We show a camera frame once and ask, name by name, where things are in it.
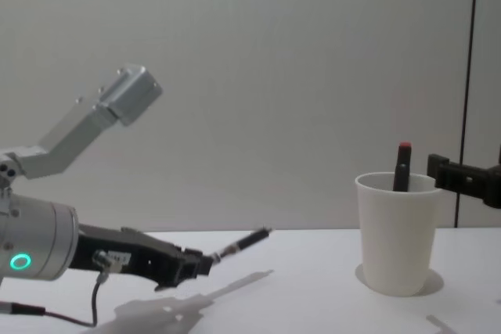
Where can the thin black pen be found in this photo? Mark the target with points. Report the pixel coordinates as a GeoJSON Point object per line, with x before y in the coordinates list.
{"type": "Point", "coordinates": [244, 243]}

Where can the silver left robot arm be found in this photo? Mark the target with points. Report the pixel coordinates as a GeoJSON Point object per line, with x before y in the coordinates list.
{"type": "Point", "coordinates": [39, 240]}

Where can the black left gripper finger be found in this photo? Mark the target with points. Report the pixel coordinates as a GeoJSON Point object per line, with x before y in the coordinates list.
{"type": "Point", "coordinates": [197, 263]}
{"type": "Point", "coordinates": [176, 278]}

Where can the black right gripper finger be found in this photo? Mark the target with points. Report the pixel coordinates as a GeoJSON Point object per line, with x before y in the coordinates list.
{"type": "Point", "coordinates": [458, 177]}

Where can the black marker with red cap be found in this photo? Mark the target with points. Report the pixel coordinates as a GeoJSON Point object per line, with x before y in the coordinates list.
{"type": "Point", "coordinates": [402, 169]}

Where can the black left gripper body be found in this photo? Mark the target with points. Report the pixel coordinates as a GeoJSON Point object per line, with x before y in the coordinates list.
{"type": "Point", "coordinates": [141, 250]}

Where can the white plastic cup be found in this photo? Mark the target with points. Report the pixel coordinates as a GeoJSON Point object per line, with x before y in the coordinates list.
{"type": "Point", "coordinates": [397, 240]}

